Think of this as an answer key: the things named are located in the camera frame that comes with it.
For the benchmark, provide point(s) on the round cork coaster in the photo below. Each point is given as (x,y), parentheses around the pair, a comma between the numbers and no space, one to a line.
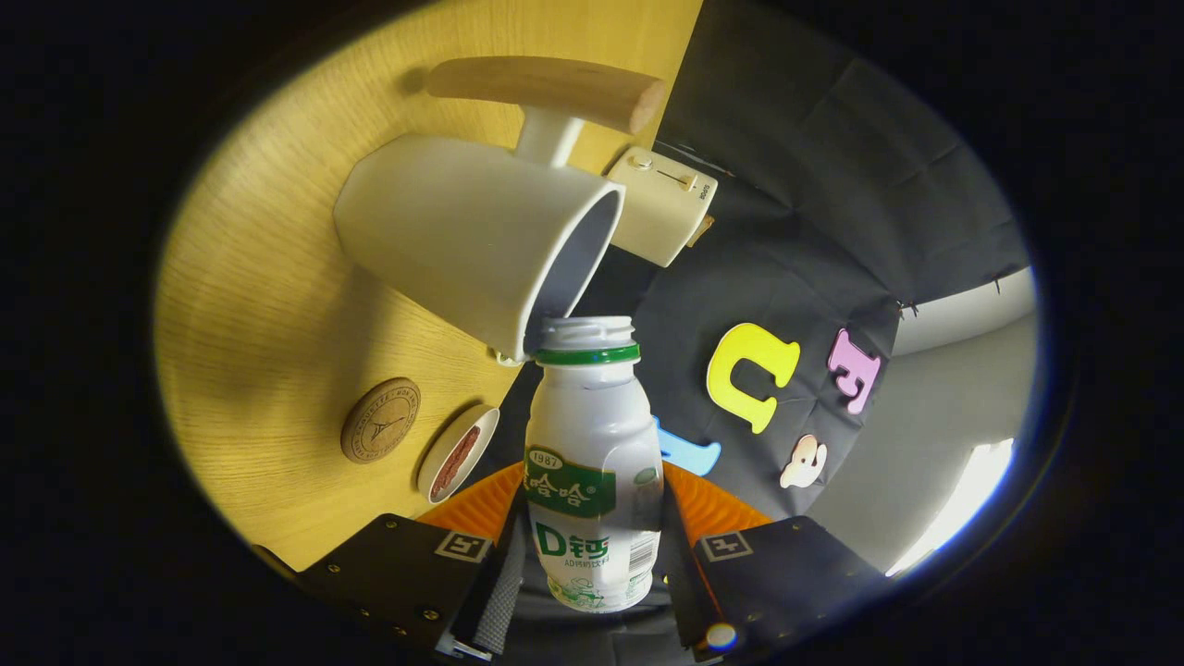
(379,421)

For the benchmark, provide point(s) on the black backdrop cloth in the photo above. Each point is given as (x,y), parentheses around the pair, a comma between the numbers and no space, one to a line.
(814,185)

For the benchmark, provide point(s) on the white juice bottle green label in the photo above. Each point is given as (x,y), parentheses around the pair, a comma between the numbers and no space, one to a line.
(592,425)

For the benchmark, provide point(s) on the red meat slice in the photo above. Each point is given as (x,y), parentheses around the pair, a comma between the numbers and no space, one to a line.
(455,462)

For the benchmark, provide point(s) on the cream toaster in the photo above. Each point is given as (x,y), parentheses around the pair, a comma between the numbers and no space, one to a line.
(657,217)

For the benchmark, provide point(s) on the white round plate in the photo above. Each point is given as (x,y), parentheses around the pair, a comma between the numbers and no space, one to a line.
(429,470)

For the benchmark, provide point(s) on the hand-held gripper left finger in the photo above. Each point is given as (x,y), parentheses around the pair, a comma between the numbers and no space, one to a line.
(495,592)

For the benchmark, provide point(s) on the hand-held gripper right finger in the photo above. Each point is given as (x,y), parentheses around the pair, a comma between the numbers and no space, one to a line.
(683,583)

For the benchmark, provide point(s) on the toast slice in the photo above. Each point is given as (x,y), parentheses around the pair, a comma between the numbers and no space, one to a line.
(700,231)

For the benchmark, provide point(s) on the wooden table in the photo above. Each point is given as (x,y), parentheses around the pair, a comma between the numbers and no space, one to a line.
(259,305)

